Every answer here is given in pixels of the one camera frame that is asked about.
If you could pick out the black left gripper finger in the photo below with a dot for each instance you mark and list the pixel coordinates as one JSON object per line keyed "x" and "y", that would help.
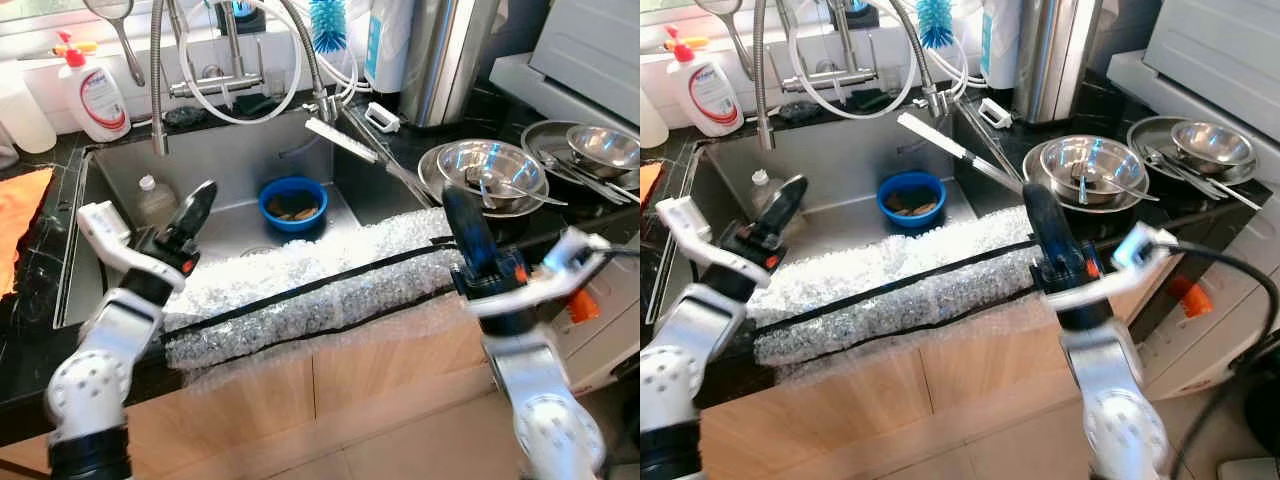
{"x": 192, "y": 222}
{"x": 785, "y": 215}

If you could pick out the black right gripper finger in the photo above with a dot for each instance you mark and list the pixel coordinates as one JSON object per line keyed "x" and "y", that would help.
{"x": 1047, "y": 230}
{"x": 468, "y": 235}

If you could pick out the large steel bowl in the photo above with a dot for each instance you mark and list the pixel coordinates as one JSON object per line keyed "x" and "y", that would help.
{"x": 500, "y": 160}
{"x": 1100, "y": 155}

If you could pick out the steel kitchen knife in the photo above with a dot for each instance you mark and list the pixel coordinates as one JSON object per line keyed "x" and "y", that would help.
{"x": 340, "y": 140}
{"x": 935, "y": 135}

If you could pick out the clear plastic bottle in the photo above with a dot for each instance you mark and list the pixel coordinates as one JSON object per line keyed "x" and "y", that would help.
{"x": 155, "y": 205}
{"x": 765, "y": 192}

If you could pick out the round steel plate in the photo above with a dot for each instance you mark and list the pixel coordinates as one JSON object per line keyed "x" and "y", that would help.
{"x": 1150, "y": 135}
{"x": 1035, "y": 170}
{"x": 430, "y": 175}
{"x": 545, "y": 140}

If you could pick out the steel spoon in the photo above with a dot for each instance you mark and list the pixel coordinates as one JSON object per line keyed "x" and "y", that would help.
{"x": 530, "y": 190}
{"x": 1130, "y": 187}

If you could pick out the steel sink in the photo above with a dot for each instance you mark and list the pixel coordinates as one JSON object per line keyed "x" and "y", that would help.
{"x": 850, "y": 160}
{"x": 240, "y": 160}

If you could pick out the blue bowl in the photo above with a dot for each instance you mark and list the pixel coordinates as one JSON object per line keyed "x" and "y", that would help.
{"x": 890, "y": 195}
{"x": 270, "y": 205}

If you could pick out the orange hanging rag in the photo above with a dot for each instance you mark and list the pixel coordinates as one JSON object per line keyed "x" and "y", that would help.
{"x": 1190, "y": 295}
{"x": 585, "y": 305}

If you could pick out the black scrub pad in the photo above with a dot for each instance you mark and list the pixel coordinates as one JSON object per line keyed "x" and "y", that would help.
{"x": 185, "y": 115}
{"x": 800, "y": 110}

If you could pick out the wooden base cabinet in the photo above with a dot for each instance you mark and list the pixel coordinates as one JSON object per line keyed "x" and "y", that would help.
{"x": 380, "y": 370}
{"x": 1000, "y": 370}

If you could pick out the small white clip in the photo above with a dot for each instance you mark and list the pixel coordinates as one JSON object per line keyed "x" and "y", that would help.
{"x": 383, "y": 118}
{"x": 996, "y": 112}

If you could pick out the orange cloth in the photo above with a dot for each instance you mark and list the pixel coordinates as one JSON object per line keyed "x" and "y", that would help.
{"x": 20, "y": 230}
{"x": 650, "y": 185}

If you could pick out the bubble wrap padding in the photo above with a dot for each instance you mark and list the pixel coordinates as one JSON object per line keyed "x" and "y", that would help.
{"x": 300, "y": 300}
{"x": 900, "y": 300}

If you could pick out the steel fork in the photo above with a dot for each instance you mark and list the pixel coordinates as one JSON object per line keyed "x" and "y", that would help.
{"x": 590, "y": 178}
{"x": 1200, "y": 178}

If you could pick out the white floor cabinet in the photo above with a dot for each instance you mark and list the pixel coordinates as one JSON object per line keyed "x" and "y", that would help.
{"x": 615, "y": 340}
{"x": 1230, "y": 330}

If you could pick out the spring neck steel faucet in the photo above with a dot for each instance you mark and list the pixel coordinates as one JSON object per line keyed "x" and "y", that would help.
{"x": 762, "y": 80}
{"x": 160, "y": 80}

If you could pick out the white soap bottle red pump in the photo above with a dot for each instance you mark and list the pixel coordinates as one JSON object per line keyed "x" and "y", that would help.
{"x": 710, "y": 95}
{"x": 95, "y": 100}

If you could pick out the translucent white bottle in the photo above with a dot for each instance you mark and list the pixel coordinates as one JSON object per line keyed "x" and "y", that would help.
{"x": 25, "y": 115}
{"x": 650, "y": 120}

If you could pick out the stainless steel canister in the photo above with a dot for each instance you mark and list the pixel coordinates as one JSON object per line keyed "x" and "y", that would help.
{"x": 1055, "y": 60}
{"x": 445, "y": 60}

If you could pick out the small chrome tap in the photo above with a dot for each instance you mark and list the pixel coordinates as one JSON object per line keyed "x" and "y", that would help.
{"x": 232, "y": 50}
{"x": 845, "y": 45}

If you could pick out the steel mesh strainer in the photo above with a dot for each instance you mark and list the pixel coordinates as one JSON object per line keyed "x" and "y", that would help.
{"x": 108, "y": 8}
{"x": 720, "y": 5}

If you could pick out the blue bottle brush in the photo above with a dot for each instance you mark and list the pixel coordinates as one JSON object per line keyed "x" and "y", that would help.
{"x": 327, "y": 25}
{"x": 935, "y": 22}

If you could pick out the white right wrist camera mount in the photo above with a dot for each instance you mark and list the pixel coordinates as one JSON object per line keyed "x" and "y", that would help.
{"x": 1145, "y": 245}
{"x": 575, "y": 255}

